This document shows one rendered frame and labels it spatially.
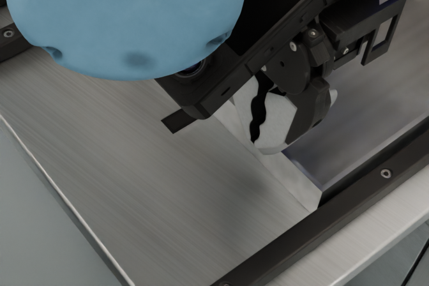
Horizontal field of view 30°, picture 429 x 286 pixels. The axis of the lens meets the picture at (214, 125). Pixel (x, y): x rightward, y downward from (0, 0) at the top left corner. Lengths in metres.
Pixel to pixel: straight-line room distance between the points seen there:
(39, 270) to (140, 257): 1.00
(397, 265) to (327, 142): 0.47
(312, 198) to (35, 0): 0.38
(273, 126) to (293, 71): 0.07
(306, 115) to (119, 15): 0.28
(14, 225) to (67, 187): 1.01
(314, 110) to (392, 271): 0.63
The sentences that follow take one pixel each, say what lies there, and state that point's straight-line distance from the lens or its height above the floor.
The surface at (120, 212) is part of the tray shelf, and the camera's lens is 0.59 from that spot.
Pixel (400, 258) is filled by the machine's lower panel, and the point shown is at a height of 0.48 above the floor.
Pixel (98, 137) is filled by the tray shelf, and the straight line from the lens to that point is 0.63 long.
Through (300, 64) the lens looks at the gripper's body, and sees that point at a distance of 0.48.
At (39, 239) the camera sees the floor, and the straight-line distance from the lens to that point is 1.59.
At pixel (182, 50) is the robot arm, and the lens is 0.25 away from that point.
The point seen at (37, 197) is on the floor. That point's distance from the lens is 1.64.
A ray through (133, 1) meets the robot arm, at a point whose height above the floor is 1.22.
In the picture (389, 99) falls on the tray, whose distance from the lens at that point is 0.67.
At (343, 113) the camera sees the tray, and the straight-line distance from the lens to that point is 0.65.
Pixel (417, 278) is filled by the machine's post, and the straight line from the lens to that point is 1.07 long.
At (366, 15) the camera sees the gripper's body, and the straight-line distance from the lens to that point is 0.49.
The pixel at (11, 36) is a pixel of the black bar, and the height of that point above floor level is 0.90.
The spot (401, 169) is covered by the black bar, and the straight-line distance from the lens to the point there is 0.61.
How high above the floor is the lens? 1.39
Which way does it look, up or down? 53 degrees down
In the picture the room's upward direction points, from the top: 6 degrees clockwise
